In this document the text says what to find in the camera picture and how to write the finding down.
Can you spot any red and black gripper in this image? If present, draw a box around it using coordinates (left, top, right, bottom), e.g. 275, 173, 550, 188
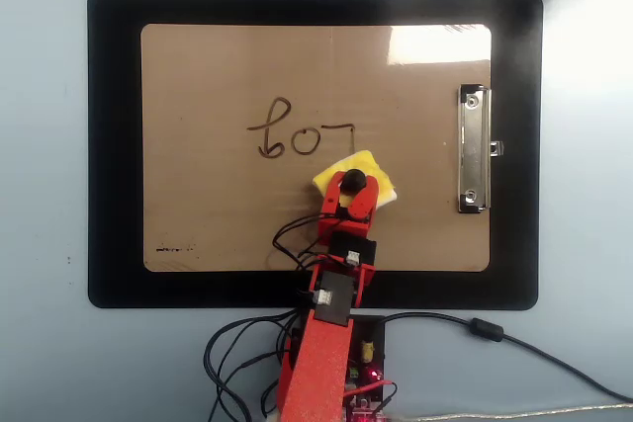
317, 170, 381, 268

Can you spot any yellow sponge with black knob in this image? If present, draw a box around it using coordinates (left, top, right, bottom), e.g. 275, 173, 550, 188
312, 148, 400, 213

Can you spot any controller circuit board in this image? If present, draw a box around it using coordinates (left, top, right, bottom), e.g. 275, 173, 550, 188
343, 394, 395, 422

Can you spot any brown clipboard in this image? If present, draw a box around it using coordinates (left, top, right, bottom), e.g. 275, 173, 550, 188
139, 22, 494, 274

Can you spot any silver metal clipboard clip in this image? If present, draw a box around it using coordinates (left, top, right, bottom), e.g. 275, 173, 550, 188
455, 83, 505, 215

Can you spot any black rectangular desk mat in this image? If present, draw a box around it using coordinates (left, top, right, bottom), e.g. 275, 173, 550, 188
86, 0, 544, 310

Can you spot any black servo cable bundle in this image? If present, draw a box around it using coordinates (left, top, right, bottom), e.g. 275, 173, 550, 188
204, 211, 337, 422

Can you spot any red wire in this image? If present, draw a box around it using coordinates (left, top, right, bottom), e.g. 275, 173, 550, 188
342, 380, 398, 416

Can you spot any black power cable with ferrite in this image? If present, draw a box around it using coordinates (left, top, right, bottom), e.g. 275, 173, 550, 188
368, 311, 633, 402

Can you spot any silver USB cable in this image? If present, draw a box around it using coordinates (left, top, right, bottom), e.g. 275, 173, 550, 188
390, 402, 633, 422

